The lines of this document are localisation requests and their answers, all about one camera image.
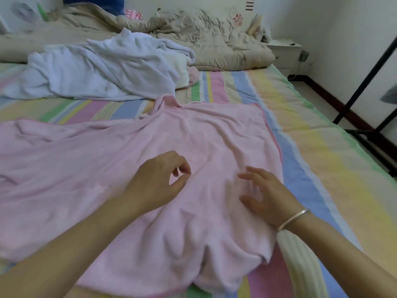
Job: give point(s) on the person's left hand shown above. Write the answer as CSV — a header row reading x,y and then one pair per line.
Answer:
x,y
152,183

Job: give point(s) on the person's right hand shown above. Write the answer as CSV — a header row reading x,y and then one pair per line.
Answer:
x,y
273,201

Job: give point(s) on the cream fleece blanket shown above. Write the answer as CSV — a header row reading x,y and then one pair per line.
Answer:
x,y
182,71

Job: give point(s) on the white towel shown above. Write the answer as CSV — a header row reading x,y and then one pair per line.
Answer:
x,y
111,68

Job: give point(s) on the person's right forearm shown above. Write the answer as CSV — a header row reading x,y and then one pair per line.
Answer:
x,y
347,263

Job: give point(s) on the person's left forearm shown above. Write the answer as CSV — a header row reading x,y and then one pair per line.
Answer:
x,y
62,257

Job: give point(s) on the striped pastel bed sheet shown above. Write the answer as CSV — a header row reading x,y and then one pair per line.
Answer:
x,y
322,164

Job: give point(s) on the dark brown baseboard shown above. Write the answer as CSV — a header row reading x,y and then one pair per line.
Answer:
x,y
338,108

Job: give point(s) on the white nightstand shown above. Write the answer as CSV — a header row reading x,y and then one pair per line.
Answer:
x,y
285,55

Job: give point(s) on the beige quilt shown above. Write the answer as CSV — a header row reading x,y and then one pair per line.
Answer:
x,y
211,40

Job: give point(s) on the black clothes rack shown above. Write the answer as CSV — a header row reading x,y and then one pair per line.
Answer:
x,y
366,77

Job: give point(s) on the grey hanging garment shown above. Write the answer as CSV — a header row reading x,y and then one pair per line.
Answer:
x,y
389,94

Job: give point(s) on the pink patterned pillow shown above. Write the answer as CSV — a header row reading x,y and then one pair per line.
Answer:
x,y
133,14

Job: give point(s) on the cream plush toy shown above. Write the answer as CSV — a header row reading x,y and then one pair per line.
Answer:
x,y
257,29

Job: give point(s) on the white headboard with red dots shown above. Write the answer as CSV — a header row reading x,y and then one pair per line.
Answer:
x,y
186,3

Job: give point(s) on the blue pillow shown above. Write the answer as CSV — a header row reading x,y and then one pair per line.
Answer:
x,y
93,3

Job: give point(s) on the green bottle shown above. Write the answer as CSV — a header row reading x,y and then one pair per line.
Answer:
x,y
42,12

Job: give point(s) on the small white desk fan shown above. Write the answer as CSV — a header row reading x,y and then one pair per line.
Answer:
x,y
25,11

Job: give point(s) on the black wall plug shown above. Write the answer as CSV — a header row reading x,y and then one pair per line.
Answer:
x,y
304,55

